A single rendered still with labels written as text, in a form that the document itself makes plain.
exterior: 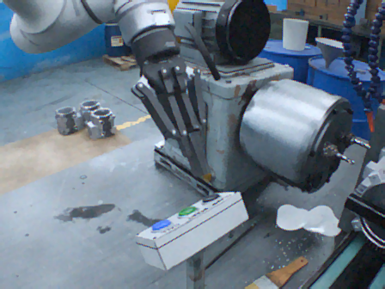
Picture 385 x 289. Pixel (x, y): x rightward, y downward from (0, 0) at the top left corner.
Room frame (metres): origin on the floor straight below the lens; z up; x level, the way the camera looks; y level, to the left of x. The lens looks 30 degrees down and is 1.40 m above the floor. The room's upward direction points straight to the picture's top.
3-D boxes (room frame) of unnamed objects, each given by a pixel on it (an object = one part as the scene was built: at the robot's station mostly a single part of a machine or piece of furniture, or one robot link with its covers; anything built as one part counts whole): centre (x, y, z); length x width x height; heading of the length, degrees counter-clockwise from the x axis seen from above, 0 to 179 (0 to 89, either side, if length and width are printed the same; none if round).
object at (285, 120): (0.73, -0.24, 1.04); 0.37 x 0.25 x 0.25; 40
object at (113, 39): (5.51, 0.85, 0.37); 1.20 x 0.80 x 0.74; 126
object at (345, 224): (0.58, -0.45, 0.86); 0.07 x 0.06 x 0.12; 40
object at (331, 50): (2.01, -0.95, 0.93); 0.25 x 0.24 x 0.25; 131
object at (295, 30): (2.60, -0.86, 0.99); 0.24 x 0.22 x 0.24; 41
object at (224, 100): (0.91, -0.09, 0.99); 0.35 x 0.31 x 0.37; 40
